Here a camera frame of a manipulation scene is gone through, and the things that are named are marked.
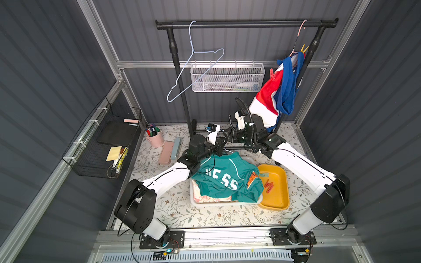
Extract silver mesh wall basket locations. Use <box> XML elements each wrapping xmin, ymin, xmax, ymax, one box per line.
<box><xmin>190</xmin><ymin>63</ymin><xmax>265</xmax><ymax>93</ymax></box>

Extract pink eraser block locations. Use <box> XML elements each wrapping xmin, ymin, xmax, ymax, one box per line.
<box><xmin>158</xmin><ymin>141</ymin><xmax>174</xmax><ymax>165</ymax></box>

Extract black wire wall basket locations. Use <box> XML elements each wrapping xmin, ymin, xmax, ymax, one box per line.
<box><xmin>62</xmin><ymin>98</ymin><xmax>143</xmax><ymax>179</ymax></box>

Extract pink wire hanger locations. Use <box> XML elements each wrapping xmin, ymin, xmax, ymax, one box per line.
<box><xmin>289</xmin><ymin>19</ymin><xmax>307</xmax><ymax>57</ymax></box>

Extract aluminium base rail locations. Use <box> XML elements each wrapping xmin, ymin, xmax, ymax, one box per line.
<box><xmin>93</xmin><ymin>225</ymin><xmax>362</xmax><ymax>252</ymax></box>

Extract light blue eraser block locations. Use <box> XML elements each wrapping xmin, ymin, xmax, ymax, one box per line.
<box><xmin>171</xmin><ymin>137</ymin><xmax>183</xmax><ymax>161</ymax></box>

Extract red white blue jacket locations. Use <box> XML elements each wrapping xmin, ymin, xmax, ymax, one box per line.
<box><xmin>249</xmin><ymin>52</ymin><xmax>305</xmax><ymax>132</ymax></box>

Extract pink pen cup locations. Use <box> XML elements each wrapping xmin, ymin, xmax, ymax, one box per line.
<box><xmin>146</xmin><ymin>124</ymin><xmax>164</xmax><ymax>148</ymax></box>

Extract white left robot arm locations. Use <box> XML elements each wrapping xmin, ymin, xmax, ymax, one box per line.
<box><xmin>114</xmin><ymin>134</ymin><xmax>228</xmax><ymax>247</ymax></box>

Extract yellow plastic tray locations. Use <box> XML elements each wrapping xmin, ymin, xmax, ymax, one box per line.
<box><xmin>258</xmin><ymin>164</ymin><xmax>290</xmax><ymax>211</ymax></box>

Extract yellow clothespin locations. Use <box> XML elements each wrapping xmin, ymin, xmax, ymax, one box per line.
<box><xmin>300</xmin><ymin>44</ymin><xmax>309</xmax><ymax>54</ymax></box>

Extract green jacket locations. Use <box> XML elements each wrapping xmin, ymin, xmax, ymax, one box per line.
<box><xmin>190</xmin><ymin>151</ymin><xmax>264</xmax><ymax>203</ymax></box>

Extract yellow sticky notes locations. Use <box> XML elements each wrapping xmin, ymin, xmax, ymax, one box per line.
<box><xmin>106</xmin><ymin>146</ymin><xmax>122</xmax><ymax>162</ymax></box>

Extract black clothes rack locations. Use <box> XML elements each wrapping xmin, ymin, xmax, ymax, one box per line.
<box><xmin>155</xmin><ymin>18</ymin><xmax>339</xmax><ymax>136</ymax></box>

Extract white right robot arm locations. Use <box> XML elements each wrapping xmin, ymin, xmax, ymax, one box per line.
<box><xmin>227</xmin><ymin>98</ymin><xmax>350</xmax><ymax>243</ymax></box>

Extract pink printed jacket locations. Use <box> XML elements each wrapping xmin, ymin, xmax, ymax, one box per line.
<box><xmin>190</xmin><ymin>180</ymin><xmax>232</xmax><ymax>204</ymax></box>

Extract light blue wire hanger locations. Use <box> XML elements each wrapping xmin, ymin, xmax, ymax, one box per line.
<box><xmin>166</xmin><ymin>20</ymin><xmax>226</xmax><ymax>103</ymax></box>

